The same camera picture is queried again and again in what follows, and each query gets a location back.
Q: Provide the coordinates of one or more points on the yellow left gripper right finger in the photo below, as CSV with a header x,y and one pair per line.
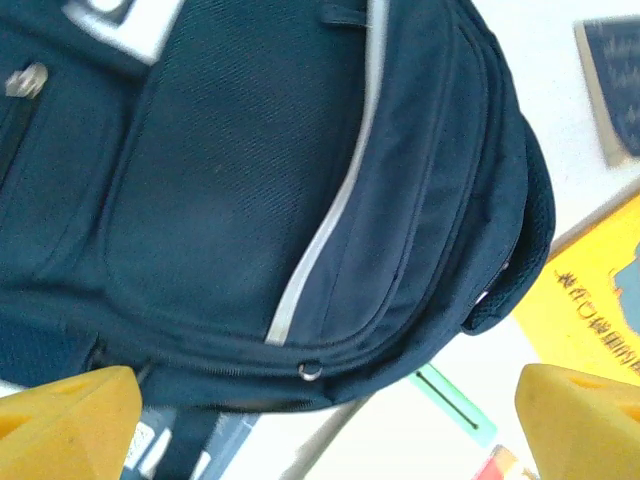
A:
x,y
585,430

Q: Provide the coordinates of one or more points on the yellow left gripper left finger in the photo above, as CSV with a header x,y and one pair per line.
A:
x,y
65,430

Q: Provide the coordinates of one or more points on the red packet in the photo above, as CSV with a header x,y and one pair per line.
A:
x,y
500,467

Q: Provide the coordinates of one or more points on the yellow illustrated book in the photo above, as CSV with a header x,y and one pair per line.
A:
x,y
590,300

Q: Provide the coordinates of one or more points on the green notebook packet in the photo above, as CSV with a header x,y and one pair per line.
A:
x,y
440,395

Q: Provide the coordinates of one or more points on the navy blue student backpack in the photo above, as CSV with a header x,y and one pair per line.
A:
x,y
225,175

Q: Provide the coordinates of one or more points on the blue floral wall panel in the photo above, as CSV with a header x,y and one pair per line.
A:
x,y
615,90

